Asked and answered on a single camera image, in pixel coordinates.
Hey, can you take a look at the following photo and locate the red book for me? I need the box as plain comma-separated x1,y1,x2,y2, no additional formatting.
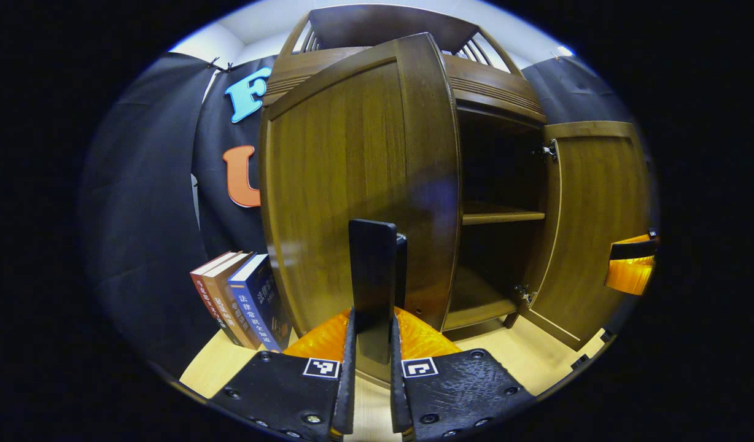
190,250,246,346

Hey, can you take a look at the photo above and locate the wooden shoe cabinet door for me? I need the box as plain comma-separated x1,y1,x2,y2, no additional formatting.
258,32,462,384
518,121,654,351

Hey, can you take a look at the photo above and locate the brown book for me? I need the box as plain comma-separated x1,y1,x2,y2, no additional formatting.
202,252,261,351

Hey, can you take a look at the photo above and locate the wooden drawer front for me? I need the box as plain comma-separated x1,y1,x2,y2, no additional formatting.
263,46,546,123

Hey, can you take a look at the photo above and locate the blue book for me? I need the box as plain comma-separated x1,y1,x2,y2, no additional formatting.
228,254,292,352

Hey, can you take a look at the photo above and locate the black door handle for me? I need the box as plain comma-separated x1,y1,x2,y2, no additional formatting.
349,219,408,364

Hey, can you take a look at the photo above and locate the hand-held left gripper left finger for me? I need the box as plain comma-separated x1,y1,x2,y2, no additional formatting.
210,307,357,442

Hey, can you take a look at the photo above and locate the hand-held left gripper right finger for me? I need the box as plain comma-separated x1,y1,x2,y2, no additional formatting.
389,306,534,441

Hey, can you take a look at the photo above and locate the wooden inner shelf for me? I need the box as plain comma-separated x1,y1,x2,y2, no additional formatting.
462,201,546,225

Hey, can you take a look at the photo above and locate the wooden double-door shoe cabinet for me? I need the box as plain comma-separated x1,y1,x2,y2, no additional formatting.
258,5,654,384

